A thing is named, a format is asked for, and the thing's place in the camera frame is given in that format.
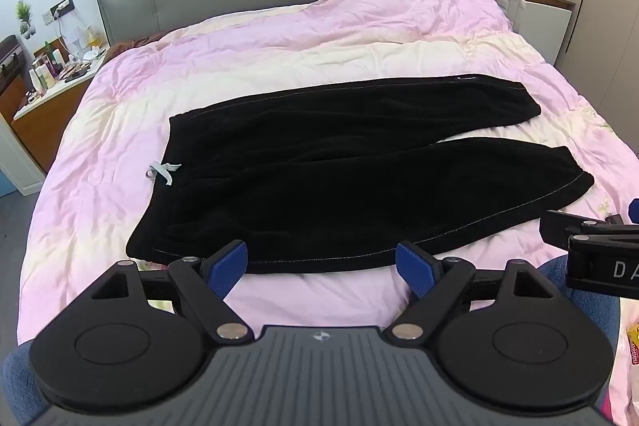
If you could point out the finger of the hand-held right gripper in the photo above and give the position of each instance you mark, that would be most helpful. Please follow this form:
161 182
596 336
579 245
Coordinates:
634 211
564 226

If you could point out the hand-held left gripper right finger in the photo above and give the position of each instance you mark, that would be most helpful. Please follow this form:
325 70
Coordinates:
417 269

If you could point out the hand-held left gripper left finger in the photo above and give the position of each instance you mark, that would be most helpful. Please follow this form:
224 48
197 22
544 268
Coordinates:
227 266

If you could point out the black pants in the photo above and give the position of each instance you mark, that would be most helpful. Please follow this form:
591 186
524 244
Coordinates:
349 186

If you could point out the yellow snack packet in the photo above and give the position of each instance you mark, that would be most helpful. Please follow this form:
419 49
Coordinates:
634 343

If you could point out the person's right leg blue jeans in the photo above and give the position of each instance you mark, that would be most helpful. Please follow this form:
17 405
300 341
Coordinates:
606 356

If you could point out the person's leg blue jeans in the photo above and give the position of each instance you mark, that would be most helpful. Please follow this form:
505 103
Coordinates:
606 356
17 381

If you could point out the white nightstand with wooden top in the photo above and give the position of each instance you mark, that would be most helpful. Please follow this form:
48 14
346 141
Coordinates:
539 21

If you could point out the dark red pillow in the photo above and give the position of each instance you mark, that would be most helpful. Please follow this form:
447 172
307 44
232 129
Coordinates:
140 44

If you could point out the person's left leg blue jeans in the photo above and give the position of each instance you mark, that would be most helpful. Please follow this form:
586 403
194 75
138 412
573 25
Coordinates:
17 381

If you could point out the pink and cream duvet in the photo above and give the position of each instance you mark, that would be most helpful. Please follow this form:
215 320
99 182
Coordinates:
349 31

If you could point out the cluster of cosmetic bottles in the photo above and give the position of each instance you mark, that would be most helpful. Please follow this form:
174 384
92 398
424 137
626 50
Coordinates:
55 69

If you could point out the clear plastic container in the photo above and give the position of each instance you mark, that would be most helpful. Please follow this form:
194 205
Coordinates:
75 31

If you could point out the small green potted plant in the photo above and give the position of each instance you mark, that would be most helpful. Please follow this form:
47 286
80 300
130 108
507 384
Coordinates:
23 19

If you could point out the black wall socket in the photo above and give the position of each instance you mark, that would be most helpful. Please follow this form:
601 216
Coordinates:
62 7

